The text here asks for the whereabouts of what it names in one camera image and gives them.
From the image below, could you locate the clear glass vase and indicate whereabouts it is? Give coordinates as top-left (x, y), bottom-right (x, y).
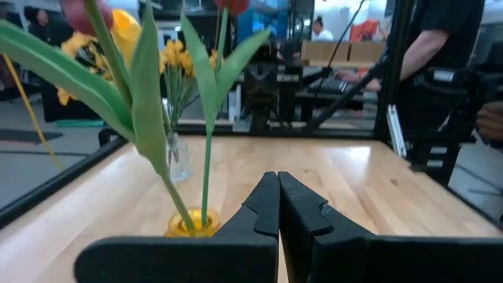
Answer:
top-left (164, 131), bottom-right (194, 185)

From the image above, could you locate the black hanging cable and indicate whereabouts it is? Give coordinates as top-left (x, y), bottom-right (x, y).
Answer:
top-left (314, 0), bottom-right (366, 99)

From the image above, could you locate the person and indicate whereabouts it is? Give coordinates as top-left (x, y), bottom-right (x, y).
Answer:
top-left (23, 7), bottom-right (60, 44)
top-left (336, 0), bottom-right (486, 138)
top-left (310, 14), bottom-right (335, 42)

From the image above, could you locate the blue panel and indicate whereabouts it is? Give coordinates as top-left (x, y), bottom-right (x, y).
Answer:
top-left (237, 0), bottom-right (291, 45)

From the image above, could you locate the black keyboard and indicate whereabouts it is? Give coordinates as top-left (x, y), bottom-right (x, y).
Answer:
top-left (307, 75), bottom-right (357, 96)

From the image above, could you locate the red artificial tulip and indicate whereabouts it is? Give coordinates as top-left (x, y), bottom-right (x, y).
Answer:
top-left (0, 0), bottom-right (197, 233)
top-left (179, 0), bottom-right (272, 229)

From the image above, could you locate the black floor mat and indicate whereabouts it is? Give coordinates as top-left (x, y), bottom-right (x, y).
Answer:
top-left (0, 128), bottom-right (64, 145)

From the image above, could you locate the yellow glass vase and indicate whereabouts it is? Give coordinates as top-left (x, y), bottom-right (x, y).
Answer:
top-left (163, 206), bottom-right (223, 239)

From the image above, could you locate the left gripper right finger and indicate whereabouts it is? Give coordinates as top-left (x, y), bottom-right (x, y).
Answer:
top-left (279, 171), bottom-right (503, 283)

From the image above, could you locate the person's hand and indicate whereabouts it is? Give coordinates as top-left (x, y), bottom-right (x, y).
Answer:
top-left (474, 101), bottom-right (503, 143)

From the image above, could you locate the black aluminium table frame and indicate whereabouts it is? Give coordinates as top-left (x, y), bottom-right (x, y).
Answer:
top-left (0, 0), bottom-right (503, 231)

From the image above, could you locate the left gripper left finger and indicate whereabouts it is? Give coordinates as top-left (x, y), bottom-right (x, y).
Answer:
top-left (73, 171), bottom-right (281, 283)

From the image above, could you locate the yellow artificial flower bunch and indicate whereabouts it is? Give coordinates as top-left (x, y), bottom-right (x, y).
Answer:
top-left (158, 38), bottom-right (227, 137)
top-left (56, 31), bottom-right (119, 107)

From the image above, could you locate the teal bar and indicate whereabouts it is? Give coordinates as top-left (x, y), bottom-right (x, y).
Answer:
top-left (53, 119), bottom-right (106, 128)

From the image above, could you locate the yellow hanging cable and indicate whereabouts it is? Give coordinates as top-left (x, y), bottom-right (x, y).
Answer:
top-left (0, 53), bottom-right (64, 172)

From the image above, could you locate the brown cardboard box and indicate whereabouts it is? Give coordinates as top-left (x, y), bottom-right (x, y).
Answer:
top-left (348, 40), bottom-right (388, 64)
top-left (300, 40), bottom-right (351, 63)

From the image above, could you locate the white metal bracket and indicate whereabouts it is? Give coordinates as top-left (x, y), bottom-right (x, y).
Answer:
top-left (386, 103), bottom-right (409, 159)

